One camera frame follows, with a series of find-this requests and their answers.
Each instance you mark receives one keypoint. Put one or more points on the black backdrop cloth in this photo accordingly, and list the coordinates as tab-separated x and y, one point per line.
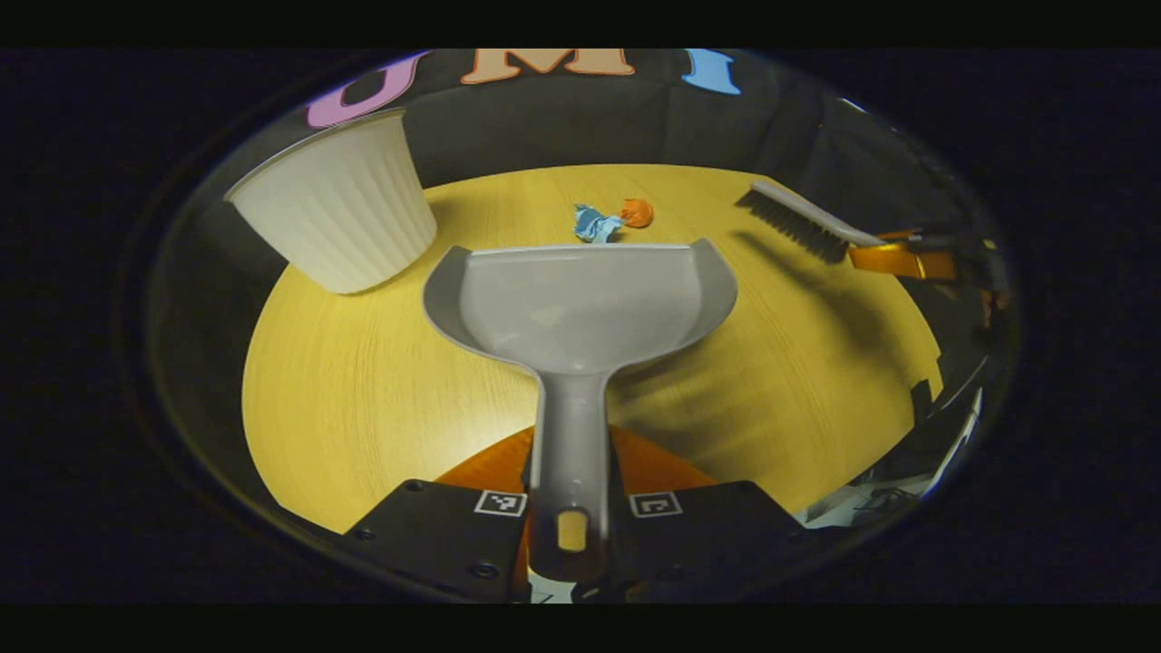
580	127

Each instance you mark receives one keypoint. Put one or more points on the small grey broom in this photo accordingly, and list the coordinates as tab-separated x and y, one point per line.
798	222

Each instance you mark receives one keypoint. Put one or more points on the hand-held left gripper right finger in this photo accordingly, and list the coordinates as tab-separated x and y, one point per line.
717	535

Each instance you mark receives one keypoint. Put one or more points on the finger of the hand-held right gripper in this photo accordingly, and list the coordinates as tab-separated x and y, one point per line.
916	236
907	263

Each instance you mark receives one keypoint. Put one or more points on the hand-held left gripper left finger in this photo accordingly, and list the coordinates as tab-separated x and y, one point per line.
426	531

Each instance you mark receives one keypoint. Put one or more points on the blue paper scrap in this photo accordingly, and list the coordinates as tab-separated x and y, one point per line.
594	224

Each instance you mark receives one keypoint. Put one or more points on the grey plastic dustpan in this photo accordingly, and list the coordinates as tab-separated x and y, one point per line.
580	308

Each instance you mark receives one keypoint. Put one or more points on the orange paper scrap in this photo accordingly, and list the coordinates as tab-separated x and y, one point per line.
637	213

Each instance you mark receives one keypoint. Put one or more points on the white ribbed garbage bin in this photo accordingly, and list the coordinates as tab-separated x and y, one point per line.
336	209

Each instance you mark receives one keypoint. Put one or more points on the wooden desktop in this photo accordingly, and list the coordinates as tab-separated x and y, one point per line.
363	399

